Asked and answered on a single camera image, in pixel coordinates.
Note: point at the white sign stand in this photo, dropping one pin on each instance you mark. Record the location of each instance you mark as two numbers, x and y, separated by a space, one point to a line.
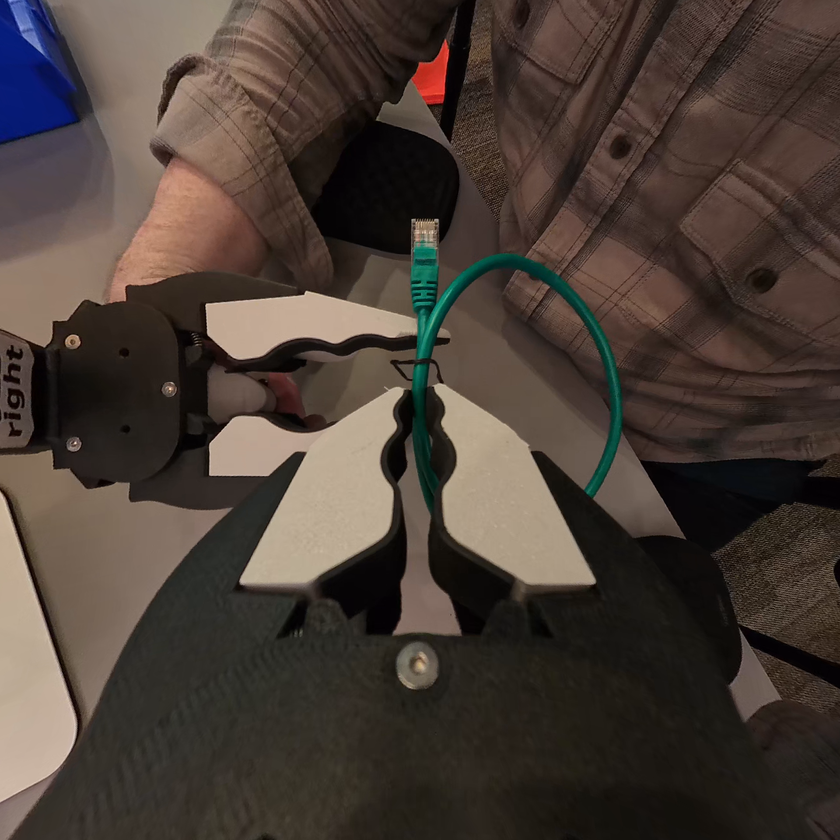
26 643

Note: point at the person's dark trousers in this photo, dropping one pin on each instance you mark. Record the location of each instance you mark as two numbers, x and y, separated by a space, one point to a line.
722 505

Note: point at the person's right hand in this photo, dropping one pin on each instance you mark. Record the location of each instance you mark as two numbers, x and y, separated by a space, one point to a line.
289 400

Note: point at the person's plaid shirt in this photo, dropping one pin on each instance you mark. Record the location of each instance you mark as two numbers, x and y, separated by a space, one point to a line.
689 229

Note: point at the black quilted wrist rest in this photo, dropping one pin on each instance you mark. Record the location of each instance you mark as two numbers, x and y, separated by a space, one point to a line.
394 184

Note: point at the blue plastic bin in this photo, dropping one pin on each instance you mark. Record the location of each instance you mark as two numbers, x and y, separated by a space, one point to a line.
33 65

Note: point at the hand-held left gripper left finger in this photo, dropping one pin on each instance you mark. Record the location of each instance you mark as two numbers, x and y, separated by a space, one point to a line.
328 518

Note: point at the black twist tie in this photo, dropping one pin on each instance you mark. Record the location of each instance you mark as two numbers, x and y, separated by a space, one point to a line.
420 361

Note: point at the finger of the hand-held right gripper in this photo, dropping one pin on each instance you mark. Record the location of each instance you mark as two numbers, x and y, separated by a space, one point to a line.
249 449
295 321

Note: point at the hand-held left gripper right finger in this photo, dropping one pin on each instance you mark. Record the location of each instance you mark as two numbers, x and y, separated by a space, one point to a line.
512 518

